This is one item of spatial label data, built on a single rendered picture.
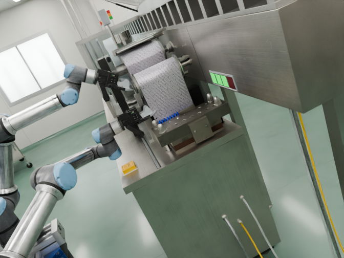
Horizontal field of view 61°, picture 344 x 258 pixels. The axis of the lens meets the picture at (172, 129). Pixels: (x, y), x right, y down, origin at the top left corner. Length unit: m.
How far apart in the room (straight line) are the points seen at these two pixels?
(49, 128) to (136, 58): 5.77
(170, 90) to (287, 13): 0.90
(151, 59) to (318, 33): 1.11
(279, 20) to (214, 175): 0.92
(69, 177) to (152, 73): 0.68
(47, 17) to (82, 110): 2.12
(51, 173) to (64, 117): 6.05
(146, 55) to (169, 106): 0.37
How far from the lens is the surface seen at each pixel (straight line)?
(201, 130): 1.46
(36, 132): 7.48
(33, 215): 1.24
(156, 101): 1.59
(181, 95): 1.62
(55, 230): 1.74
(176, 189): 1.49
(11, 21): 7.27
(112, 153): 1.59
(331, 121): 1.13
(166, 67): 1.59
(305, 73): 0.89
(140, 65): 1.79
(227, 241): 1.78
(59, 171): 1.27
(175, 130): 1.44
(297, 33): 0.87
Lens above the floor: 1.54
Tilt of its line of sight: 21 degrees down
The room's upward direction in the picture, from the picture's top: 24 degrees counter-clockwise
